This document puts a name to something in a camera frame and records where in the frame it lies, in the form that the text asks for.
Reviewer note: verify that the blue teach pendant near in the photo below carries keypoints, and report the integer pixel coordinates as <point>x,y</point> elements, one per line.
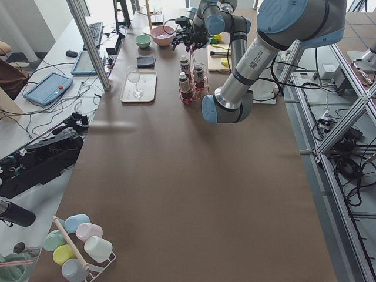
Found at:
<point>49,89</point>

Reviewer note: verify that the green bowl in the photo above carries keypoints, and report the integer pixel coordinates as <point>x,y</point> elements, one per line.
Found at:
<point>143,41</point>

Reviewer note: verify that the clear wine glass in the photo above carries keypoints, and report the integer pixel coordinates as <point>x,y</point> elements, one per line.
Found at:
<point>133,76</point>

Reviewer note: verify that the grey folded cloth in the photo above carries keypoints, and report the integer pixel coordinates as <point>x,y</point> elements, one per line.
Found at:
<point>146,62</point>

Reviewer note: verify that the yellow cup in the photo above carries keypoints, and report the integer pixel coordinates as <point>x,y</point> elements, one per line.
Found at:
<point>63,253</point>

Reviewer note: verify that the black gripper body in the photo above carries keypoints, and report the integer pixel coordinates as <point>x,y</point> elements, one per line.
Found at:
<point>197,37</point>

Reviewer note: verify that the yellow lemon far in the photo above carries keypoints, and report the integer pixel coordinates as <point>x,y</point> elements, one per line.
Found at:
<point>218,37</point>

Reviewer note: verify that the yellow plastic knife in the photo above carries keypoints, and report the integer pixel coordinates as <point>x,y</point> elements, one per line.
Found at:
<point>221,46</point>

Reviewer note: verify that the aluminium frame post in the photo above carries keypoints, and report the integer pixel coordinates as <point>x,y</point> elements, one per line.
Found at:
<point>78,15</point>

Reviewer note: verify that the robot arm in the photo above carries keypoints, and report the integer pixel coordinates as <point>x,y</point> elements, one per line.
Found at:
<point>212,18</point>
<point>279,24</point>

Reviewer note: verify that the wooden glass drying stand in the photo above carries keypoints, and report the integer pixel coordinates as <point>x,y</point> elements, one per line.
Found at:
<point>154,18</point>

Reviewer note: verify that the tea bottle white cap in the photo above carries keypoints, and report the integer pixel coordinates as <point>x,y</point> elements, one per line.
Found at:
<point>186,93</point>

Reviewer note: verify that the pink bowl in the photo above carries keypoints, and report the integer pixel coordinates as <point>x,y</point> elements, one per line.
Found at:
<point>162,35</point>

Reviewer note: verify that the blue teach pendant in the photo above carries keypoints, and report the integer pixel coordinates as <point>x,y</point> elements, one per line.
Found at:
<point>83,65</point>
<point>49,89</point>

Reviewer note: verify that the steel muddler black tip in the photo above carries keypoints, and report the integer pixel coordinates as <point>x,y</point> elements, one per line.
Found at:
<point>214,53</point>

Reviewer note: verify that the black thermos bottle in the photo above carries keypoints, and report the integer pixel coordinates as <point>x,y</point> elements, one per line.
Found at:
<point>13,214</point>

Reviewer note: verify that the half lemon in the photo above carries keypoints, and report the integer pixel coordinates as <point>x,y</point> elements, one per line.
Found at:
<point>224,61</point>

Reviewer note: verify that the black keyboard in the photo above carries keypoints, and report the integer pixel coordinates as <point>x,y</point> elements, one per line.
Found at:
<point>95,30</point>

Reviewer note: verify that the white cup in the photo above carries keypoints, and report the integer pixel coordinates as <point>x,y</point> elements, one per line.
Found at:
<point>98,248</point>

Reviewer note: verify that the bamboo cutting board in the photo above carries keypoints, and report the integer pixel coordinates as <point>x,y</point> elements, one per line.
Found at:
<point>214,62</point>

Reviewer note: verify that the blue teach pendant far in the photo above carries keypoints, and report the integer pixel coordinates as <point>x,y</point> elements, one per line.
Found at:
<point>83,65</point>

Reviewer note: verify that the pink cup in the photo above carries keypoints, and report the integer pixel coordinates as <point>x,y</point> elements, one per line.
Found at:
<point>87,230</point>

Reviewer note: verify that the blue cup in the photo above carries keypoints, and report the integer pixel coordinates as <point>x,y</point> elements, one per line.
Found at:
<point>73,222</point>

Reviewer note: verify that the black computer mouse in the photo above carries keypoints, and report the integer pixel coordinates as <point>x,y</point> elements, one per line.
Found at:
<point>71,54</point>

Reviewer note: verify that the green cup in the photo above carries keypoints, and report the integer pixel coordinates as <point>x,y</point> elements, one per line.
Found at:
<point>53,240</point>

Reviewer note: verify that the cream rabbit tray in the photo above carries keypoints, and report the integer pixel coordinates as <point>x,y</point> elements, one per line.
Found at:
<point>147,84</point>

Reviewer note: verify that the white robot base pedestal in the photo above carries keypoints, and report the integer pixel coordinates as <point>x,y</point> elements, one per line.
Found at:
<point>263,92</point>

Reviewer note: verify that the copper wire bottle basket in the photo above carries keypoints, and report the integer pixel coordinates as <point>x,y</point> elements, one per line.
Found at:
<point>193,81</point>

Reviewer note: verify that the grey cup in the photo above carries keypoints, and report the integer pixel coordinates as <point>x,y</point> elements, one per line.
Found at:
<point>73,271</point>

